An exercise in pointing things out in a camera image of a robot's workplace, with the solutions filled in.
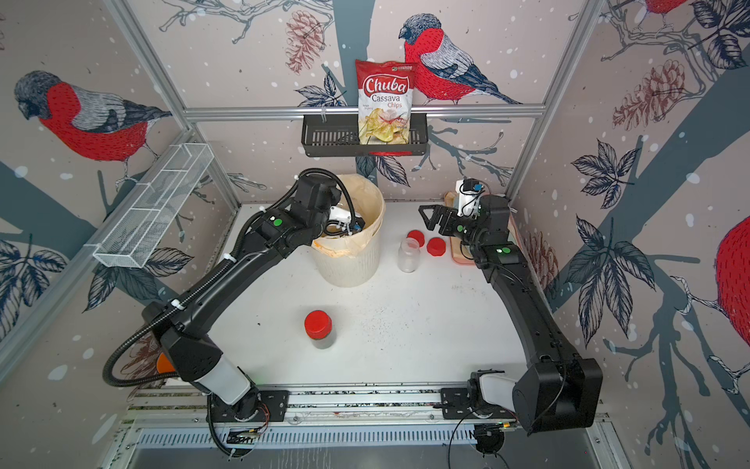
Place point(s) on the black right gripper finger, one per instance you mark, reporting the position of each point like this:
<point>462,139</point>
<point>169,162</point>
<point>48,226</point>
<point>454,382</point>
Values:
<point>432,221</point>
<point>434,209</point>

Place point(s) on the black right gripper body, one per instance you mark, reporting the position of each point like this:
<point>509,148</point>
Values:
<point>464,228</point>

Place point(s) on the red jar lid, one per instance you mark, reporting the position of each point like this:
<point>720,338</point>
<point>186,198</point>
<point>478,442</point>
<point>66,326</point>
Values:
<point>436,247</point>
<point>418,236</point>

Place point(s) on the glass jar with tea leaves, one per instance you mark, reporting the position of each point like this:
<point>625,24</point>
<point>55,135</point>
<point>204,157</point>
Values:
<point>409,255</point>

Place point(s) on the red-lidded glass jar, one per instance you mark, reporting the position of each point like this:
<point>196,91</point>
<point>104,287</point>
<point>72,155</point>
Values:
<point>319,327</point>

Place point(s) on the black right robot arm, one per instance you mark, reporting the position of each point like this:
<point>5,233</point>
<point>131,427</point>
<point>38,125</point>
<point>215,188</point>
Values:
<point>559,390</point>

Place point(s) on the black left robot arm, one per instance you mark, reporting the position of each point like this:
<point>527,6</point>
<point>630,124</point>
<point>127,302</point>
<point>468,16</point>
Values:
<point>182,326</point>

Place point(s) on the pink plastic tray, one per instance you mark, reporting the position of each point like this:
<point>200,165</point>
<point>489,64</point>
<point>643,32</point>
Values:
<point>458,252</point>

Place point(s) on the yellowish bin liner bag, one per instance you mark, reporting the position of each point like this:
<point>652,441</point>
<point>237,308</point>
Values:
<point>370,205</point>

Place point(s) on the cream waste bin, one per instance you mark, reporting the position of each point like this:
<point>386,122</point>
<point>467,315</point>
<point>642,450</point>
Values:
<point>350,271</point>

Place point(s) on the Chuba cassava chips bag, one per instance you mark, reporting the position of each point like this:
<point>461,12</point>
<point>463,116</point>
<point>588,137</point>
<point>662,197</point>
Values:
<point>384,97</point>

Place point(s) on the orange cup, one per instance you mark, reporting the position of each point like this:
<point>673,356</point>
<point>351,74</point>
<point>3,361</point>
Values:
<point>163,365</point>

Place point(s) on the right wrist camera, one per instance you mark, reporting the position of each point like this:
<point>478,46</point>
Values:
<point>468,194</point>

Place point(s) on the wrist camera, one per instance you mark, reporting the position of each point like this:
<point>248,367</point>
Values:
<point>468,194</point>
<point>339,220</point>

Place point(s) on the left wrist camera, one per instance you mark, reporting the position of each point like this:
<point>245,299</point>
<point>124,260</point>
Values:
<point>339,220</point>

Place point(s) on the black wall basket shelf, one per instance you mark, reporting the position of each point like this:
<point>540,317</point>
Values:
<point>336,137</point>

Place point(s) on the white wire mesh basket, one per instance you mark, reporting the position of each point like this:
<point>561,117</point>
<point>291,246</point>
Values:
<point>137,233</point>

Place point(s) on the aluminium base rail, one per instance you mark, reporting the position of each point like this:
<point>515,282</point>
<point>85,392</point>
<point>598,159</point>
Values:
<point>306,417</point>

